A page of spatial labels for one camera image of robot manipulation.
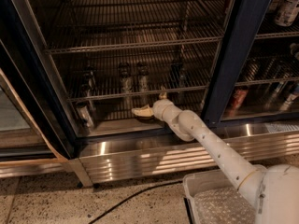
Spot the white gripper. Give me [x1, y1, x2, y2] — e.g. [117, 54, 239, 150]
[132, 91, 182, 122]

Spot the silver 7up can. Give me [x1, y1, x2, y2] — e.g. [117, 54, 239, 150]
[137, 62, 149, 92]

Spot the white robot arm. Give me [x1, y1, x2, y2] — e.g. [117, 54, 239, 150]
[132, 99, 299, 224]

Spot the can left of centre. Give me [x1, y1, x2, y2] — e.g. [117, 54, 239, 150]
[119, 63, 133, 93]

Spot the silver can bottom left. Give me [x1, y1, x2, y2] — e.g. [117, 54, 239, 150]
[76, 102, 94, 128]

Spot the dark can at left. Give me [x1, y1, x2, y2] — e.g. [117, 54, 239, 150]
[81, 65, 96, 97]

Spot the red soda can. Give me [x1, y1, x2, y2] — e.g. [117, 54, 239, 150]
[226, 86, 249, 117]

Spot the open glass fridge door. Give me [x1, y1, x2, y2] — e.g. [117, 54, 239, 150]
[0, 0, 76, 177]

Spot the stainless steel fridge base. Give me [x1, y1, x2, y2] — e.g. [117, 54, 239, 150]
[69, 120, 299, 187]

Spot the blue white can right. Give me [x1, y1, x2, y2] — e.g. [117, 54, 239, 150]
[279, 83, 299, 112]

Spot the white can upper right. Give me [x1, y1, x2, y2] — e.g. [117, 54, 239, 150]
[274, 0, 299, 27]

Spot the clear plastic bin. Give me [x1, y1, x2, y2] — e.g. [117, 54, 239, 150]
[183, 170, 236, 224]

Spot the bubble wrap sheet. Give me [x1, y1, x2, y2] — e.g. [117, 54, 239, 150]
[194, 187, 255, 224]

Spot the lower wire fridge shelf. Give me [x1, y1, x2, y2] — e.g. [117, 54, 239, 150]
[66, 49, 214, 102]

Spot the wire fridge shelf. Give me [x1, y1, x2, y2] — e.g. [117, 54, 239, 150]
[66, 49, 214, 102]
[45, 0, 225, 54]

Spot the black floor cable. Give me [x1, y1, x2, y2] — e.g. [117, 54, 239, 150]
[88, 179, 184, 224]

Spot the right compartment wire shelf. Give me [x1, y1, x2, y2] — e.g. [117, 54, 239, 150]
[236, 43, 299, 86]

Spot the upper wire fridge shelf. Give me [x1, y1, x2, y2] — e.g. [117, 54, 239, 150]
[45, 0, 225, 54]

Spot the dark blue fridge door frame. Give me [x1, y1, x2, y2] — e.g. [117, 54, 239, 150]
[200, 0, 278, 125]

